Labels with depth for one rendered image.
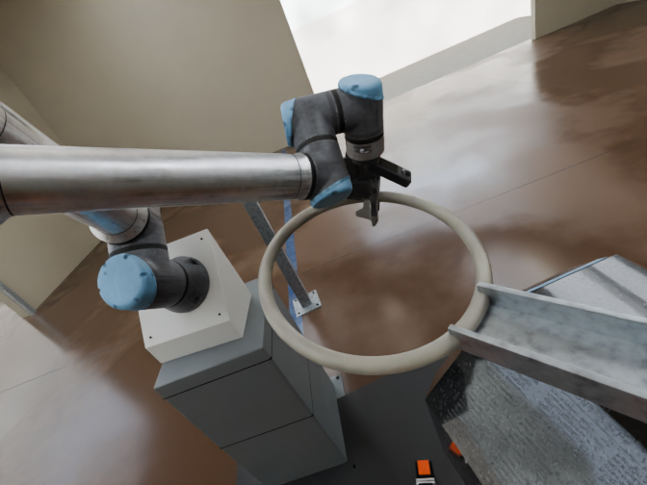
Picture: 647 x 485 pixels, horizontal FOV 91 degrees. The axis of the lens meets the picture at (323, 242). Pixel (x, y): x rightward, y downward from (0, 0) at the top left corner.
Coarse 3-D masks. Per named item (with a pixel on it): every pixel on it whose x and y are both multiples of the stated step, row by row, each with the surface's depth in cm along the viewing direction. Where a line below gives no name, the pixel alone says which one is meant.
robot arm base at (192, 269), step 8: (184, 256) 108; (184, 264) 103; (192, 264) 107; (200, 264) 108; (184, 272) 99; (192, 272) 102; (200, 272) 105; (192, 280) 101; (200, 280) 104; (208, 280) 107; (192, 288) 101; (200, 288) 104; (208, 288) 107; (184, 296) 99; (192, 296) 103; (200, 296) 105; (176, 304) 99; (184, 304) 102; (192, 304) 104; (200, 304) 107; (176, 312) 105; (184, 312) 106
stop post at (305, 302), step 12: (252, 204) 194; (252, 216) 197; (264, 216) 199; (264, 228) 203; (264, 240) 206; (288, 264) 219; (288, 276) 223; (300, 288) 230; (300, 300) 235; (312, 300) 242; (300, 312) 236
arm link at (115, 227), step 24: (0, 120) 45; (24, 120) 51; (24, 144) 49; (48, 144) 54; (72, 216) 68; (96, 216) 72; (120, 216) 78; (144, 216) 86; (120, 240) 84; (144, 240) 89
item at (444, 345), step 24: (384, 192) 83; (312, 216) 83; (456, 216) 74; (264, 264) 72; (480, 264) 64; (264, 288) 67; (264, 312) 64; (480, 312) 56; (288, 336) 58; (312, 360) 56; (336, 360) 54; (360, 360) 53; (384, 360) 53; (408, 360) 52; (432, 360) 52
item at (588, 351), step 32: (480, 288) 58; (512, 320) 55; (544, 320) 53; (576, 320) 49; (608, 320) 45; (640, 320) 42; (480, 352) 52; (512, 352) 46; (544, 352) 48; (576, 352) 47; (608, 352) 45; (640, 352) 43; (576, 384) 42; (608, 384) 38; (640, 384) 41; (640, 416) 38
